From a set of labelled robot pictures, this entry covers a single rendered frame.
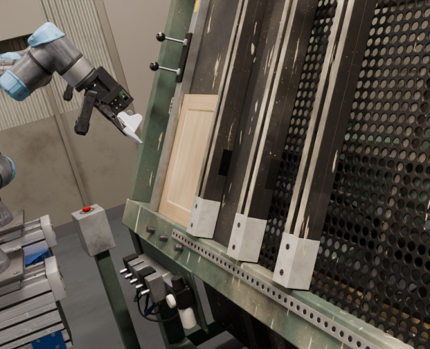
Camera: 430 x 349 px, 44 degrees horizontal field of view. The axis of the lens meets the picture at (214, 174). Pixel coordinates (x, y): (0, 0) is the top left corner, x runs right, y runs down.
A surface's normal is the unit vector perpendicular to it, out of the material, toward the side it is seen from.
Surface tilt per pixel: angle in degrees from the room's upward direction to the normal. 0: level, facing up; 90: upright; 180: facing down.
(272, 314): 60
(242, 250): 90
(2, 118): 90
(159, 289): 90
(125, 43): 90
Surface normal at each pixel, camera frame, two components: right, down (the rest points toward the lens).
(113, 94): 0.33, 0.19
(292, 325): -0.86, -0.18
